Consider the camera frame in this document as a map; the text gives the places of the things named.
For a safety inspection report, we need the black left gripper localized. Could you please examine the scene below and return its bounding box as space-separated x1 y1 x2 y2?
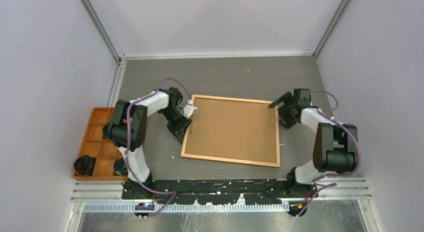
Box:
160 107 192 143

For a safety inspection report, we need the brown backing board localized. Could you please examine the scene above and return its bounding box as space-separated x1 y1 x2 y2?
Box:
184 97 278 164

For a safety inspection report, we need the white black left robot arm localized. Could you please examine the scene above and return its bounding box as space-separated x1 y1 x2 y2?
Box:
102 87 198 199

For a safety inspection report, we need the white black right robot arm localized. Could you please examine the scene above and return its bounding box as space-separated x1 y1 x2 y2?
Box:
269 88 362 197

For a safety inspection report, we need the dark striped tape roll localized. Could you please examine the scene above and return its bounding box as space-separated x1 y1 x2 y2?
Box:
113 157 128 176

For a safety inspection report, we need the orange compartment tray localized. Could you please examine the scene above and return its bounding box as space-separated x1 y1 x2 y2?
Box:
72 107 128 181

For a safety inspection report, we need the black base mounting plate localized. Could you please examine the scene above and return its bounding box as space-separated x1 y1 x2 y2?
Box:
121 178 317 205

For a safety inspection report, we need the black tape roll lower left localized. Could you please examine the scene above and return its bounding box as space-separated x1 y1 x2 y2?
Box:
73 155 97 177

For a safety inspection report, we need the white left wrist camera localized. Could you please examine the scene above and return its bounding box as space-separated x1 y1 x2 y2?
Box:
182 100 199 119

